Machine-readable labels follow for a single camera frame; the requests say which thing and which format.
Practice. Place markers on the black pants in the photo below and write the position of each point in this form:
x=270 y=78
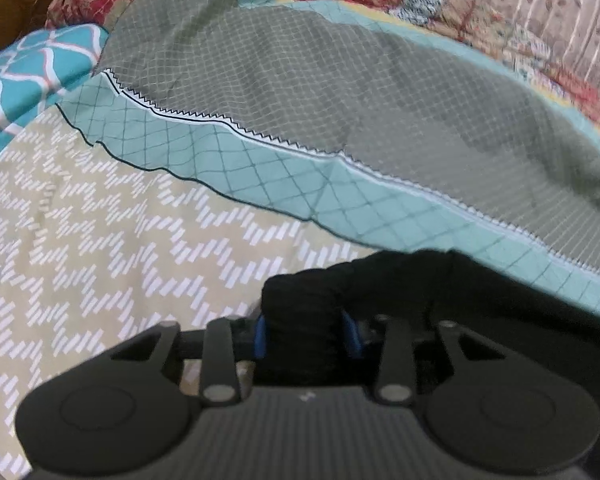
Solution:
x=310 y=305

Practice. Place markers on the teal lattice print pillow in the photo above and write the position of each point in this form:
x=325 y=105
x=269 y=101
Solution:
x=25 y=70

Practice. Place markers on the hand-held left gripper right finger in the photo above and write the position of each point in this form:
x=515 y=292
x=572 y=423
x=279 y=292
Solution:
x=393 y=360

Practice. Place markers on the zigzag patterned bedsheet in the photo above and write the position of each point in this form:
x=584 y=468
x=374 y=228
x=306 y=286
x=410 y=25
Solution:
x=130 y=235

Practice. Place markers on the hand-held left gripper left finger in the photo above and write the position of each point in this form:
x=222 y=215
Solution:
x=221 y=360

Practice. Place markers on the beige leaf print curtain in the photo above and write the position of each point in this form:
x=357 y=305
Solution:
x=555 y=10

